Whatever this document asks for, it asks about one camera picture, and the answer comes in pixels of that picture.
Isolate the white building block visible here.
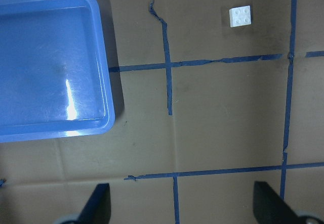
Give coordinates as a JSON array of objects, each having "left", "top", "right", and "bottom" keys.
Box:
[{"left": 229, "top": 6, "right": 252, "bottom": 28}]

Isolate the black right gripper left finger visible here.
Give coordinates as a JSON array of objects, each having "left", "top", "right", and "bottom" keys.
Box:
[{"left": 76, "top": 183, "right": 111, "bottom": 223}]

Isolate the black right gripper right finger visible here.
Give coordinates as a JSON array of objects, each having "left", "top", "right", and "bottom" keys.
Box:
[{"left": 253, "top": 181, "right": 301, "bottom": 224}]

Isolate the blue plastic tray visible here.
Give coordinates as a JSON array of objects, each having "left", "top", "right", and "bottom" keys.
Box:
[{"left": 1, "top": 0, "right": 115, "bottom": 143}]

